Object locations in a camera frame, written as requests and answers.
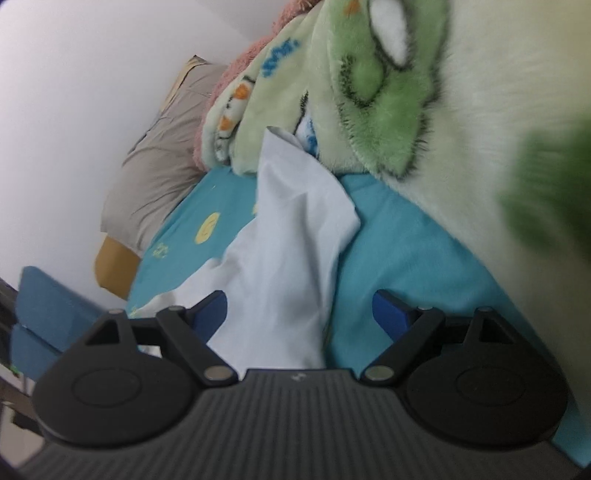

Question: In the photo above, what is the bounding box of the white shirt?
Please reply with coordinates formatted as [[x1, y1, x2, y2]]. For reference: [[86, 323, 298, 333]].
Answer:
[[134, 126, 362, 370]]

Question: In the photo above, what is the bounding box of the teal smiley print bed sheet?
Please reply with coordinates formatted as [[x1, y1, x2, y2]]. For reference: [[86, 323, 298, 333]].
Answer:
[[124, 165, 579, 462]]

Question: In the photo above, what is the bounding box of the blue covered chair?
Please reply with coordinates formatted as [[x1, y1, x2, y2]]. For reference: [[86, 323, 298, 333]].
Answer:
[[10, 265, 112, 380]]

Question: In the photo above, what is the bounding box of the mustard yellow cushion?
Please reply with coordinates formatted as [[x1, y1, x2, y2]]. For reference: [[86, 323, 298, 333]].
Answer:
[[94, 233, 142, 302]]

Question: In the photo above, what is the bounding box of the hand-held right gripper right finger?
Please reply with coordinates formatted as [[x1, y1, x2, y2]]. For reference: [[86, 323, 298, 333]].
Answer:
[[360, 289, 516, 387]]

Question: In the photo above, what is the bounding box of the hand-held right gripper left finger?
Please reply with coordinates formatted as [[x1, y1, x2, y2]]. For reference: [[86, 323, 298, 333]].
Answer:
[[83, 290, 240, 387]]

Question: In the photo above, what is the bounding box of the grey pillow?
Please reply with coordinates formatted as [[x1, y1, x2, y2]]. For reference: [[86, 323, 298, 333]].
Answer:
[[100, 62, 228, 260]]

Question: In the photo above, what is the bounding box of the pink fuzzy blanket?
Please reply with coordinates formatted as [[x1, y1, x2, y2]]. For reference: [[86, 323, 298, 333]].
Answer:
[[193, 0, 325, 168]]

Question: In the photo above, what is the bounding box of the green frog print blanket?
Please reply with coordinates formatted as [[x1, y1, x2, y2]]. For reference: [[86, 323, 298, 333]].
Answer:
[[203, 0, 591, 301]]

